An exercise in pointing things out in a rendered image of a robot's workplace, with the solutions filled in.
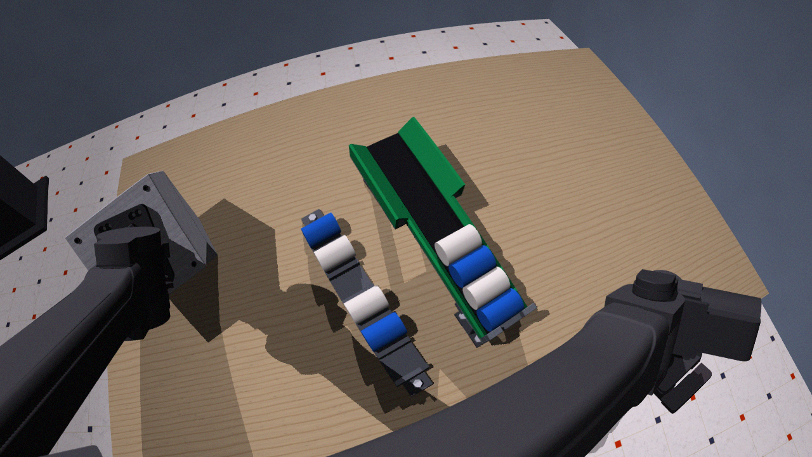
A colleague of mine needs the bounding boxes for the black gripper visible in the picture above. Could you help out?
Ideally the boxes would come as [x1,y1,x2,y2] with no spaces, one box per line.
[654,352,712,414]

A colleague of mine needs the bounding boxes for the blue cylinder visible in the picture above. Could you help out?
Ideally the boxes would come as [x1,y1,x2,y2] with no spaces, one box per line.
[361,312,407,352]
[301,213,341,249]
[476,288,524,332]
[449,246,496,288]

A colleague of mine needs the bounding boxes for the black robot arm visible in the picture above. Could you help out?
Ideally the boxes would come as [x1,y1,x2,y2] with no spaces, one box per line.
[0,204,762,457]

